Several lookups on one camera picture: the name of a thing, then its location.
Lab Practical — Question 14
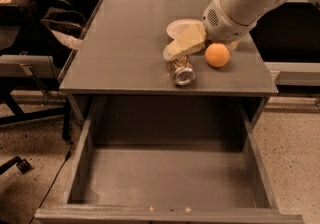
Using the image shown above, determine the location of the orange fruit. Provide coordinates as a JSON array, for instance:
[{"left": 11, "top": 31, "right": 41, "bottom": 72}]
[{"left": 205, "top": 43, "right": 230, "bottom": 68}]

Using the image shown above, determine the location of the black floor cable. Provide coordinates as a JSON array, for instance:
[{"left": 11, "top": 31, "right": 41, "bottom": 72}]
[{"left": 28, "top": 147, "right": 74, "bottom": 224}]

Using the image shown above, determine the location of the white paper bowl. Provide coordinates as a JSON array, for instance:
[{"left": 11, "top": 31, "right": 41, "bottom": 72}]
[{"left": 166, "top": 19, "right": 202, "bottom": 39}]

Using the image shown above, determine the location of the orange soda can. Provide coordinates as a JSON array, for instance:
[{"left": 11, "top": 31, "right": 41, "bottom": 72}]
[{"left": 167, "top": 55, "right": 195, "bottom": 86}]

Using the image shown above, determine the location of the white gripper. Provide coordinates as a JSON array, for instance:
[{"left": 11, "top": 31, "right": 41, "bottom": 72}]
[{"left": 163, "top": 0, "right": 256, "bottom": 61}]

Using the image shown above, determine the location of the dark bag with white cloth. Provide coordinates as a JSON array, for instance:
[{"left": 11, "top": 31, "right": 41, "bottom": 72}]
[{"left": 40, "top": 0, "right": 87, "bottom": 50}]

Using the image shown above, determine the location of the grey cabinet with top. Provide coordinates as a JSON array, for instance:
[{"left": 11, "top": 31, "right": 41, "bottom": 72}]
[{"left": 61, "top": 0, "right": 277, "bottom": 144}]

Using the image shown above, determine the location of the open grey top drawer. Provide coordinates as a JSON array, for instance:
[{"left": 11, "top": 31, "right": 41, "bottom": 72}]
[{"left": 35, "top": 95, "right": 304, "bottom": 224}]

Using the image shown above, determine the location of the black office chair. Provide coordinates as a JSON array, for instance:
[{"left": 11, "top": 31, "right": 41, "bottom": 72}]
[{"left": 0, "top": 0, "right": 73, "bottom": 175}]

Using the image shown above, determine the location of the grey bench left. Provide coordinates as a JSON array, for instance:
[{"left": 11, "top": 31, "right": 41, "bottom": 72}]
[{"left": 0, "top": 55, "right": 60, "bottom": 78}]

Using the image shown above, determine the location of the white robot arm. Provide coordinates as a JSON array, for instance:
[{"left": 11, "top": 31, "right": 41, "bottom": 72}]
[{"left": 163, "top": 0, "right": 320, "bottom": 61}]

